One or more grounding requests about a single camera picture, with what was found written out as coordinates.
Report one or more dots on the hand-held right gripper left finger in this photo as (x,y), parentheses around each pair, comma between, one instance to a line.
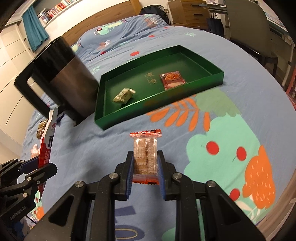
(129,176)

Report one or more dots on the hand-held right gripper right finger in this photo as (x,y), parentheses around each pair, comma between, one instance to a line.
(161,176)

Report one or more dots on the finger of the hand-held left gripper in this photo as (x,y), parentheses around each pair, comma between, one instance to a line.
(13,168)
(44,171)

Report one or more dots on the long red snack packet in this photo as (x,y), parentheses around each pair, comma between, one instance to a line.
(45,153)

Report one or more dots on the clear red-edged wafer packet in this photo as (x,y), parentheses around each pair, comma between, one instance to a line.
(145,150)

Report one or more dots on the white and brown snack packet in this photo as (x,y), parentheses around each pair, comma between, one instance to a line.
(42,128)

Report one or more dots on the beige candy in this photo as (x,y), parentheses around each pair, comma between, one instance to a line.
(123,95)

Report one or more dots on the green cardboard tray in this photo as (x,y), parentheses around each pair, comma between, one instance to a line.
(143,90)

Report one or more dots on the dark red snack packet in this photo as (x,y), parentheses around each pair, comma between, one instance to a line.
(172,80)

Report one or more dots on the black electric kettle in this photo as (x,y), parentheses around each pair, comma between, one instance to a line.
(69,76)

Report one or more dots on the white wardrobe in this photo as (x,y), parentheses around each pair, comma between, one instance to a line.
(13,58)

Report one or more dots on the blue printed blanket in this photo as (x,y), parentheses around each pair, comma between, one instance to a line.
(231,81)

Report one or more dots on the teal curtain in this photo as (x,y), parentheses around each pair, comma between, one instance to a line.
(34,27)

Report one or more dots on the dark shopping bag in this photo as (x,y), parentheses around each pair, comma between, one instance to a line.
(215,24)

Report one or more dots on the wooden headboard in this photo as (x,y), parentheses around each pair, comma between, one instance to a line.
(111,16)

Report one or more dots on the black backpack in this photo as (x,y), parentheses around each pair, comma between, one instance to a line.
(153,14)

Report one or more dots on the row of books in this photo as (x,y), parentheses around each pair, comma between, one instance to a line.
(57,9)

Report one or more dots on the wooden dresser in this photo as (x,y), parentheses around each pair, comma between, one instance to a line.
(187,14)

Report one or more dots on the grey chair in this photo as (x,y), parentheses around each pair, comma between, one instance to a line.
(247,27)

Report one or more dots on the desk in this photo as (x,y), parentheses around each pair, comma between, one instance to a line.
(277,25)

